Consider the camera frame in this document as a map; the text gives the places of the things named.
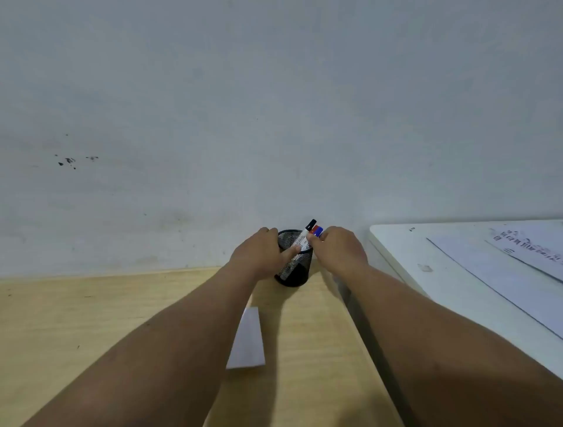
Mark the person's left hand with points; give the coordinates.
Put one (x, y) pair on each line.
(257, 257)

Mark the person's right hand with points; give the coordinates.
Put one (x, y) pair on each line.
(341, 255)

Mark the person's left thumb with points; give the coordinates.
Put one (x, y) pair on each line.
(291, 252)

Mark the person's right thumb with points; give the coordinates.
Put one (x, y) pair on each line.
(313, 241)

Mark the white marker with black cap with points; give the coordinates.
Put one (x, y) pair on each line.
(303, 236)

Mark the black mesh pen holder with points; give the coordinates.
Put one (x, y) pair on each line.
(295, 270)

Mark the person's right forearm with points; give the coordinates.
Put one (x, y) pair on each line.
(440, 352)

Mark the person's left forearm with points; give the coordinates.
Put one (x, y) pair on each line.
(167, 352)

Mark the small white paper sheet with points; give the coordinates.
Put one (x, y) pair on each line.
(247, 341)

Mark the large plain white paper sheet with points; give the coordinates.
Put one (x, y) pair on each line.
(506, 277)

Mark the white printed paper sheet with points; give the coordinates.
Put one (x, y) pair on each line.
(534, 248)

